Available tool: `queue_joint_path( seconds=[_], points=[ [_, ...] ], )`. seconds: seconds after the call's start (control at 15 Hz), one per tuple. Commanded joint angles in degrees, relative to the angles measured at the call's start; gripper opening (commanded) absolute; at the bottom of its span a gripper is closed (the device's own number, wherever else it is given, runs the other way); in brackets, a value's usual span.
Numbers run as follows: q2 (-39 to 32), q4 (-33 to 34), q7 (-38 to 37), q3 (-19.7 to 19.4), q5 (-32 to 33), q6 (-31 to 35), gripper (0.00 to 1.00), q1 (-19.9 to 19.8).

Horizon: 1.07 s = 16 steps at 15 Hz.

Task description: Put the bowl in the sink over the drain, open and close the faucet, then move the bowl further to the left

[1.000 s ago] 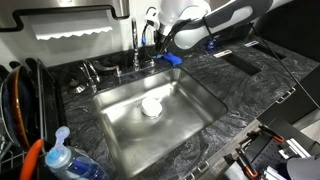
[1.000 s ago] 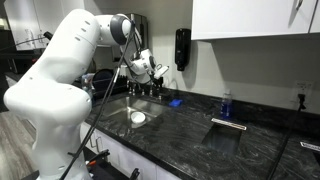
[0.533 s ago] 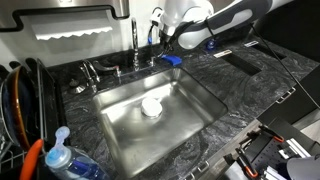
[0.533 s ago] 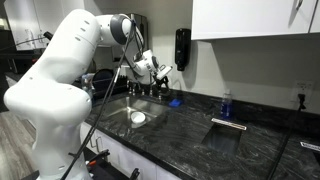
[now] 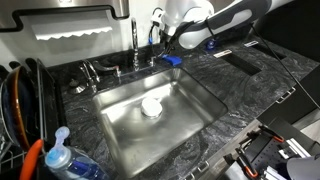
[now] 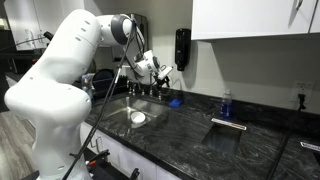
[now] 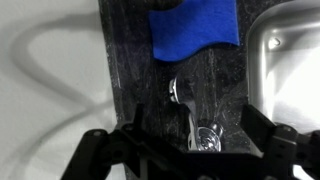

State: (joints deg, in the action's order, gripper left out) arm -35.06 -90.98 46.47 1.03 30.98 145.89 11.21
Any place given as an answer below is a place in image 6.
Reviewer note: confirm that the white wall outlet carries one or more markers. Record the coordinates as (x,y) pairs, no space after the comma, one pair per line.
(302,88)

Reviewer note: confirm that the black wall soap dispenser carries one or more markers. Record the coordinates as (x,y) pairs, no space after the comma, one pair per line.
(182,50)

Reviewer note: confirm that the white cup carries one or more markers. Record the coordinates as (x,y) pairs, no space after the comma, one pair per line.
(138,117)

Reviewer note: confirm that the white wall cabinet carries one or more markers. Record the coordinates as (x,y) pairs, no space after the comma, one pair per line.
(250,16)

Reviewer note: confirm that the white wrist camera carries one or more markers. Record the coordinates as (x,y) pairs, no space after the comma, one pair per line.
(165,72)

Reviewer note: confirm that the small chrome side faucet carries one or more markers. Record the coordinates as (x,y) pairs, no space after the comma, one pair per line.
(128,87)

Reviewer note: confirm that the blue sponge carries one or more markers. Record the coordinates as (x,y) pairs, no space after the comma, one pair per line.
(175,103)

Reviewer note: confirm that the round dinner plate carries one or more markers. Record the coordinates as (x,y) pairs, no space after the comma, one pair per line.
(101,80)

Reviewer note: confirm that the white base cabinet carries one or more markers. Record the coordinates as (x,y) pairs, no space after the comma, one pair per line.
(143,163)

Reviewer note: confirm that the stainless steel sink basin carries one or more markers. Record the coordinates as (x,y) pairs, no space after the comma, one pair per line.
(148,107)

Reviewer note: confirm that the chrome faucet lever red mark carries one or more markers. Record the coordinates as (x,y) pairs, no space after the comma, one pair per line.
(141,93)

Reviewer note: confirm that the white background cabinets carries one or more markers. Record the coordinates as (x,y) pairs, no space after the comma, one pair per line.
(20,16)

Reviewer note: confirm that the clear bottle blue liquid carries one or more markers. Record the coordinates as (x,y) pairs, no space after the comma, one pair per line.
(226,106)

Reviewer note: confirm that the steel paper towel dispenser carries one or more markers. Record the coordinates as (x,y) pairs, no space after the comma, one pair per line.
(145,30)

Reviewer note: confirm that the black camera on stand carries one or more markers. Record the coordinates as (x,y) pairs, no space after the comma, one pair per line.
(48,35)

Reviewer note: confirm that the black clamp orange grip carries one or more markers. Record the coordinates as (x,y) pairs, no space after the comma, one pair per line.
(134,174)
(100,155)

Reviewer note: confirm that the chrome faucet lever blue mark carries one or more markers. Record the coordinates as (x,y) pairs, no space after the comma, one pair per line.
(160,98)

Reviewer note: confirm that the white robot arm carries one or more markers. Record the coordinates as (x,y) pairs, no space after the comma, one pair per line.
(56,86)

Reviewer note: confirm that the black background desk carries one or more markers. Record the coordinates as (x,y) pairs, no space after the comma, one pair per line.
(15,61)

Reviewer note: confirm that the countertop trash chute opening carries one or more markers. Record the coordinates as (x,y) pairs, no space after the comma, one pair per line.
(230,124)
(310,146)

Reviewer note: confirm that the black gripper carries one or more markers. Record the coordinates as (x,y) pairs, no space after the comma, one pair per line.
(160,82)

